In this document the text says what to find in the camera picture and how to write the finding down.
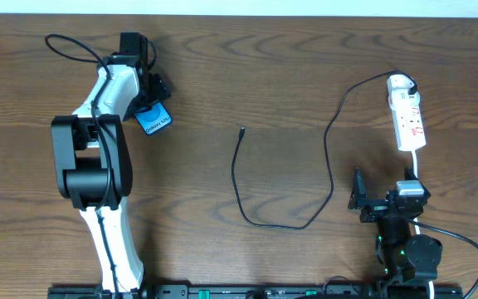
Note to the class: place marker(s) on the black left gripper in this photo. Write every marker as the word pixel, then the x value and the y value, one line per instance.
pixel 156 89

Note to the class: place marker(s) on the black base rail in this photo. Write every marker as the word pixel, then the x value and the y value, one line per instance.
pixel 337 290

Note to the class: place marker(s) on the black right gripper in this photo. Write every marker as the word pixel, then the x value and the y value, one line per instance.
pixel 379 207

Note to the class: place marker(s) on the white power strip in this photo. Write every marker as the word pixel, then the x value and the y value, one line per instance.
pixel 404 100

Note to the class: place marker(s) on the blue screen smartphone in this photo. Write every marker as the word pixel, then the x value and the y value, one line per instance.
pixel 154 119

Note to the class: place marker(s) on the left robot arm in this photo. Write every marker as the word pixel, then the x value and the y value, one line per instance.
pixel 93 167

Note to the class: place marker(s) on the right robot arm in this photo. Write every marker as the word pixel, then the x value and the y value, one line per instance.
pixel 410 260

